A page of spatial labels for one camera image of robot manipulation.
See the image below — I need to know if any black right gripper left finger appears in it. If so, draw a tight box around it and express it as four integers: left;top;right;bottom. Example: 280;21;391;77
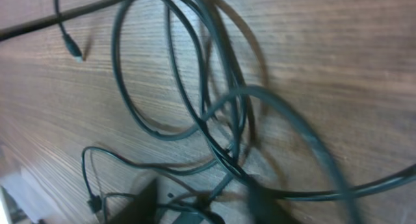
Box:
109;179;159;224

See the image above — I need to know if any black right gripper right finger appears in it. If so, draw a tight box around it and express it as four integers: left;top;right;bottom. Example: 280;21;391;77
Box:
248;185;301;224

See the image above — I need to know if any black usb cable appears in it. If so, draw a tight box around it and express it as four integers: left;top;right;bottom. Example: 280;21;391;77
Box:
0;0;416;224

